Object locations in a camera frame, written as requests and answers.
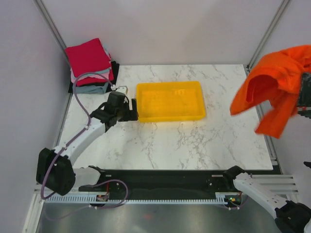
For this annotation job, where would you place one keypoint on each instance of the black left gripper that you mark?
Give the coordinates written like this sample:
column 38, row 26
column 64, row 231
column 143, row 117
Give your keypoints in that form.
column 132, row 115

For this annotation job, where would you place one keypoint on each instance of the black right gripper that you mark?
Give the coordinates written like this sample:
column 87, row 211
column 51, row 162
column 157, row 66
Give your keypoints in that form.
column 304, row 101

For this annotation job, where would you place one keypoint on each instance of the yellow plastic tray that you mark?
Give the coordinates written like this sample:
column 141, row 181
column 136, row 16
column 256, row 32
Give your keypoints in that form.
column 170, row 101

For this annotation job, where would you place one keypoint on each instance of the orange t shirt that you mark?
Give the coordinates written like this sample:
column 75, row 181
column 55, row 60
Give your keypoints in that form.
column 277, row 79

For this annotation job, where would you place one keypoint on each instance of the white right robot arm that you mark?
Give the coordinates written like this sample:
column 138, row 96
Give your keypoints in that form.
column 289, row 216

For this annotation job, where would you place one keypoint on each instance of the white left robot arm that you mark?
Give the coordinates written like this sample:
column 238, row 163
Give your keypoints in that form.
column 55, row 167

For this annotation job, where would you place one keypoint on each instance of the grey-blue folded t shirt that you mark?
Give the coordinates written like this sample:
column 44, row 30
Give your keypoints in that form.
column 92, row 89

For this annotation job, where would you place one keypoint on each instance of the teal folded t shirt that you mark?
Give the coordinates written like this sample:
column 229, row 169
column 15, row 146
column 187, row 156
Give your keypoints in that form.
column 99, row 75

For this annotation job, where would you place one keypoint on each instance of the black folded t shirt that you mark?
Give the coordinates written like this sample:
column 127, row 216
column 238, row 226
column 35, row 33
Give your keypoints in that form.
column 115, row 72

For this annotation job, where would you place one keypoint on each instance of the crimson folded t shirt lower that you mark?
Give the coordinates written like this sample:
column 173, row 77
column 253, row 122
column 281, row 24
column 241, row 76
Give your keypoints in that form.
column 93, row 81

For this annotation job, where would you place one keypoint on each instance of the crimson folded t shirt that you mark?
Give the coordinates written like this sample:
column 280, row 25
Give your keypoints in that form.
column 93, row 81
column 88, row 57

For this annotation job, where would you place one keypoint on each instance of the pink folded t shirt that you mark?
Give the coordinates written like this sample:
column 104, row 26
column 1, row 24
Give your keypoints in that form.
column 73, row 78

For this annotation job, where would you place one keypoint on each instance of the crimson folded t shirt top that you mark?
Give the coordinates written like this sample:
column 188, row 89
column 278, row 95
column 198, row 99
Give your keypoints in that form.
column 88, row 57

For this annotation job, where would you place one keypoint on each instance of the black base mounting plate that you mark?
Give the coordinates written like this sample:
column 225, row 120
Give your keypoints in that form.
column 170, row 183

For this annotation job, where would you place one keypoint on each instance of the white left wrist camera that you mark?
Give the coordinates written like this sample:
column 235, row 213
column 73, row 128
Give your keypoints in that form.
column 121, row 89

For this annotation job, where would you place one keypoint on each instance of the right aluminium frame post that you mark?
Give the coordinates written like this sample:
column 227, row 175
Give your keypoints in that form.
column 268, row 33

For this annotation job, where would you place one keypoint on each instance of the aluminium frame post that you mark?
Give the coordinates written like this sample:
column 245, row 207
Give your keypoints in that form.
column 52, row 26
column 268, row 33

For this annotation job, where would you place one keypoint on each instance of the white slotted cable duct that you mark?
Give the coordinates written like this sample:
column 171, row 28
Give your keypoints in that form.
column 101, row 198

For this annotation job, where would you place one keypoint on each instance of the left aluminium frame post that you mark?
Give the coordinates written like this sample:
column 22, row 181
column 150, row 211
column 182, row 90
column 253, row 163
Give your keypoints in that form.
column 52, row 26

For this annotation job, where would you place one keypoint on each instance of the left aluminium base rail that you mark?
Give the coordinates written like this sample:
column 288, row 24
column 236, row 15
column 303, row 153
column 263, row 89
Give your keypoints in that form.
column 34, row 212

